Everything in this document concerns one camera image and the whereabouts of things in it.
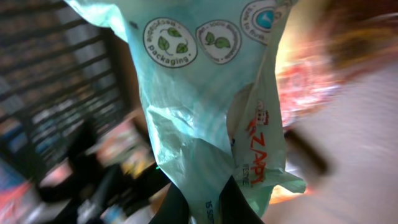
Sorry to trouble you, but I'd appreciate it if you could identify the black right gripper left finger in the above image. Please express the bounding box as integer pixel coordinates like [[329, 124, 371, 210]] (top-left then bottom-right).
[[149, 183, 190, 224]]

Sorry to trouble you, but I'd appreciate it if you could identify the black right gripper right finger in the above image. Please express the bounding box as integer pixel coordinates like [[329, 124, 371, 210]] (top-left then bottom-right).
[[219, 176, 264, 224]]

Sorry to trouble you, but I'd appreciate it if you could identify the grey plastic shopping basket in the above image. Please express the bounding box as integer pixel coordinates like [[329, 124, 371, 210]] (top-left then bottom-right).
[[0, 0, 141, 187]]

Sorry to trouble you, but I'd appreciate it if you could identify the green wet wipes pack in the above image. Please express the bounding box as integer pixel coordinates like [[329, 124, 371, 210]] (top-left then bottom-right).
[[69, 0, 306, 223]]

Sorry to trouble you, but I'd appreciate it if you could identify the yellow snack bag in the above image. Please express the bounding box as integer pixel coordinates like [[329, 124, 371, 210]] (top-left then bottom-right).
[[275, 0, 397, 129]]

